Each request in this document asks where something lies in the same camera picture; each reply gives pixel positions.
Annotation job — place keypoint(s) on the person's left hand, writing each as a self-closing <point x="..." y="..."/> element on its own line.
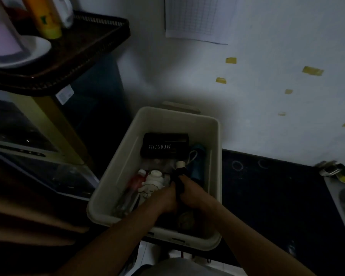
<point x="161" y="199"/>

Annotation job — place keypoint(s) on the person's right hand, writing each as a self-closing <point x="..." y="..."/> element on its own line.
<point x="194" y="195"/>

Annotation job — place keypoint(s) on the cream plush covered bottle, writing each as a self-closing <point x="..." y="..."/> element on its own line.
<point x="152" y="183"/>

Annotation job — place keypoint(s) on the blue plastic bottle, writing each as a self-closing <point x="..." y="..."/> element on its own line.
<point x="197" y="163"/>

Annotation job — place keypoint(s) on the white plastic storage bin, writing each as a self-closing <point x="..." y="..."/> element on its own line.
<point x="149" y="123"/>

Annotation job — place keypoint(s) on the person's left forearm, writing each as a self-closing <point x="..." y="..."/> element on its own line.
<point x="109" y="244"/>

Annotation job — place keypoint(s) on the person's right forearm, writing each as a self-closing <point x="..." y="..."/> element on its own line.
<point x="261" y="244"/>

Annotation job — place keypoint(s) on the person's grey shirt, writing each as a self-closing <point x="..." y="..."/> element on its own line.
<point x="184" y="268"/>

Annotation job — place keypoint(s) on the white sticker label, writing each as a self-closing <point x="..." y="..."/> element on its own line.
<point x="64" y="94"/>

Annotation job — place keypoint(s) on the steel sink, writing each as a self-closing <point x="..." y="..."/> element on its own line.
<point x="343" y="204"/>

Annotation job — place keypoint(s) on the black woven tray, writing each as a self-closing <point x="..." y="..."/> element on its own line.
<point x="83" y="51"/>

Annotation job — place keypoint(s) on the clipped paper sheet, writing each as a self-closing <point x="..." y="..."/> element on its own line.
<point x="201" y="17"/>

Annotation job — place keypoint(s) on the white shallow dish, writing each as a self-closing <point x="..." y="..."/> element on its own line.
<point x="37" y="50"/>

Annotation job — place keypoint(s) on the orange yellow bottle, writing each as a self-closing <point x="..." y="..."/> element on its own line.
<point x="43" y="17"/>

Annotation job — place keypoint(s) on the pale purple container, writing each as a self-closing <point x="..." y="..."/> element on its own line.
<point x="4" y="37"/>

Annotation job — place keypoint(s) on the small red object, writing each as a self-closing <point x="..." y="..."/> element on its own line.
<point x="15" y="12"/>

